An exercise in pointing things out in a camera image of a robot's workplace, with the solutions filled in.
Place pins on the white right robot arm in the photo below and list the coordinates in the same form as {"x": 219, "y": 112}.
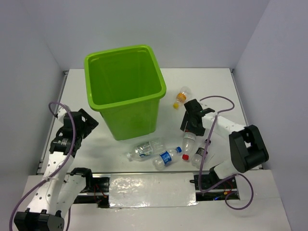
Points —
{"x": 247, "y": 148}

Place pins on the red label bottle red cap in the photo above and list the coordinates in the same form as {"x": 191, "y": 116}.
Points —
{"x": 188, "y": 144}

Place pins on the blue label bottle blue cap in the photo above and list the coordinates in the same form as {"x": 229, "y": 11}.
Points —
{"x": 167, "y": 158}

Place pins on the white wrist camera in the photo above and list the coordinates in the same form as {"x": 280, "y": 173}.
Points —
{"x": 61, "y": 112}
{"x": 204, "y": 106}

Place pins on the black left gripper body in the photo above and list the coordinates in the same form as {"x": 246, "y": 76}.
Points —
{"x": 87, "y": 126}

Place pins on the silver foil sheet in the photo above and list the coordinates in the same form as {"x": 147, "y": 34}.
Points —
{"x": 151, "y": 190}

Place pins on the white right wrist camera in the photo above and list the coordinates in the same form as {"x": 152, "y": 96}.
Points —
{"x": 204, "y": 106}

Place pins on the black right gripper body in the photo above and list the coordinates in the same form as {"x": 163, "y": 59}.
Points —
{"x": 196, "y": 129}

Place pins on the crushed bottle orange cap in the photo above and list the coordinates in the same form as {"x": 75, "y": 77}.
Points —
{"x": 184, "y": 94}

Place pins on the green label clear bottle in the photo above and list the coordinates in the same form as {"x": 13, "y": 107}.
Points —
{"x": 146, "y": 150}

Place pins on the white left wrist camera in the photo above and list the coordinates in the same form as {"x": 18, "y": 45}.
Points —
{"x": 61, "y": 112}

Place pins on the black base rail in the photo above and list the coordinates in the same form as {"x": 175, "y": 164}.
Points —
{"x": 98, "y": 194}

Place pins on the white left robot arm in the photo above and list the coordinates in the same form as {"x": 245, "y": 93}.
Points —
{"x": 59, "y": 188}

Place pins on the green plastic bin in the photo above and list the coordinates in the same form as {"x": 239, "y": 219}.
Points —
{"x": 125, "y": 85}

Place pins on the black label bottle black cap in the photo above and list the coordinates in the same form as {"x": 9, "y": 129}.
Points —
{"x": 197, "y": 157}

